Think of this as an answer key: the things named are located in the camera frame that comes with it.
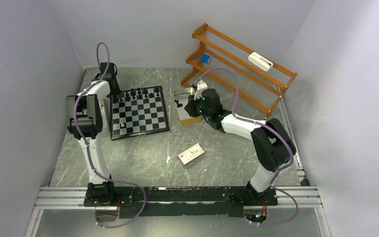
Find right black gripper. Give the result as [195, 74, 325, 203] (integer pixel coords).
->
[184, 92, 212, 118]

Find black piece board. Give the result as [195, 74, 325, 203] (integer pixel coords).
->
[137, 88, 142, 99]
[131, 89, 136, 99]

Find black piece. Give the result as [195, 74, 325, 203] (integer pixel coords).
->
[125, 92, 131, 101]

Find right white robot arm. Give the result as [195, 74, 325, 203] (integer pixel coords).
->
[184, 89, 296, 204]

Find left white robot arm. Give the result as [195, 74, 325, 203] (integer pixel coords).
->
[66, 62, 120, 205]

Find tin box black pieces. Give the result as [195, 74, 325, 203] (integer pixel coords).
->
[173, 87, 203, 126]

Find tin box white pieces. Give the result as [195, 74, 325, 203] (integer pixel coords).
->
[99, 98, 110, 134]

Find black pawn in tin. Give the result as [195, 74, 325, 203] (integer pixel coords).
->
[174, 100, 183, 108]

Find black white chessboard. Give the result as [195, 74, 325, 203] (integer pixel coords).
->
[110, 85, 169, 140]

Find orange wooden rack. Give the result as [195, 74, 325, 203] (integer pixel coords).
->
[181, 23, 297, 118]

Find blue block on rack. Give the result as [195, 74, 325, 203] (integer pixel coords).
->
[200, 54, 212, 64]

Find white red card box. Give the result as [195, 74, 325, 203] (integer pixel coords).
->
[178, 143, 205, 165]

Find white device on rack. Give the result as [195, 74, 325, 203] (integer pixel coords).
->
[248, 52, 273, 72]

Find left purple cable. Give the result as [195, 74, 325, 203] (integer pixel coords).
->
[72, 41, 147, 229]

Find purple cable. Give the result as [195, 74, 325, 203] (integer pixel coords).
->
[192, 67, 300, 227]
[72, 41, 147, 229]

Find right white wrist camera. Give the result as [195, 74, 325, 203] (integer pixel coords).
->
[193, 79, 208, 100]

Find black mounting base plate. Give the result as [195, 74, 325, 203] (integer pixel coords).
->
[83, 183, 278, 219]

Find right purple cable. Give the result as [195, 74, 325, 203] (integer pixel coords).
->
[192, 67, 300, 227]

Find aluminium rail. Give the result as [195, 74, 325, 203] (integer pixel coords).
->
[34, 186, 323, 209]

